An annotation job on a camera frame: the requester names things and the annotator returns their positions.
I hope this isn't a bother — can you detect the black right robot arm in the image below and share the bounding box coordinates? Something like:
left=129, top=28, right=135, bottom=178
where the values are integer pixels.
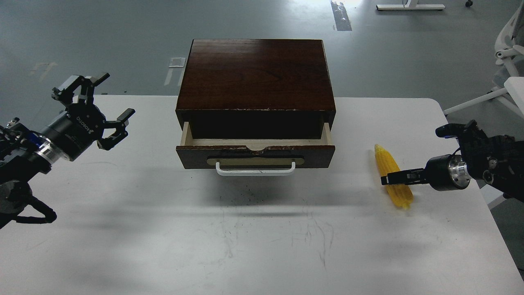
left=381, top=120, right=524, bottom=201

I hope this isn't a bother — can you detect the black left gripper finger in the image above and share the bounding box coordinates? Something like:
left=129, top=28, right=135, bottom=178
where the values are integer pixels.
left=97, top=108, right=136, bottom=151
left=52, top=73, right=111, bottom=108

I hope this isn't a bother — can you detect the white desk base bar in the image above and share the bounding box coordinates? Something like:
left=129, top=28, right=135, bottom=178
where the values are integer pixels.
left=376, top=0, right=446, bottom=11

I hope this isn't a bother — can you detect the yellow corn cob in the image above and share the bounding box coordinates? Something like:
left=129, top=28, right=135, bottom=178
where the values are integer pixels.
left=374, top=144, right=414, bottom=210

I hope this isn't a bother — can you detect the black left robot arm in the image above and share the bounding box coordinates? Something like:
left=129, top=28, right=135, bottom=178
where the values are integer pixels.
left=0, top=73, right=135, bottom=227

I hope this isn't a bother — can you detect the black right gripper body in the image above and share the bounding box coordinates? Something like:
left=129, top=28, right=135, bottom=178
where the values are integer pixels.
left=423, top=154, right=471, bottom=192

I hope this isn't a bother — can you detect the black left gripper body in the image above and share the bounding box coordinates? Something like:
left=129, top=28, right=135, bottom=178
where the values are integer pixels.
left=40, top=103, right=106, bottom=161

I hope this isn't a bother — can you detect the dark wooden drawer cabinet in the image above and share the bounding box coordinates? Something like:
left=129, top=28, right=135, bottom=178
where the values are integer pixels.
left=176, top=39, right=336, bottom=139

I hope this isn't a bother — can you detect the white office chair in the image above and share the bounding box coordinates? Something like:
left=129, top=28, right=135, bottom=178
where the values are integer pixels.
left=444, top=2, right=524, bottom=117

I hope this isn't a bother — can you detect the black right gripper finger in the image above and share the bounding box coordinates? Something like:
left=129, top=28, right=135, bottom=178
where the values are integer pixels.
left=380, top=168, right=426, bottom=186

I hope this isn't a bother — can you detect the dark drawer with white handle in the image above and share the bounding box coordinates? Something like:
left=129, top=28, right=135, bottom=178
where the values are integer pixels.
left=176, top=123, right=336, bottom=176

